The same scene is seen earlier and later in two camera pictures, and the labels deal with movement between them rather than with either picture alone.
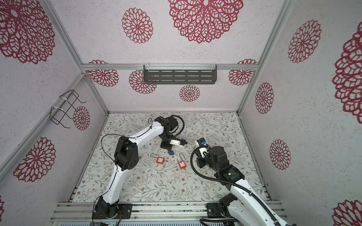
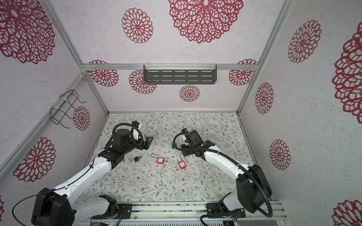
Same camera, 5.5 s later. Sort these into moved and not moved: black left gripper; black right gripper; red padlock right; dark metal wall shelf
Moved: black right gripper; black left gripper
Not moved: dark metal wall shelf; red padlock right
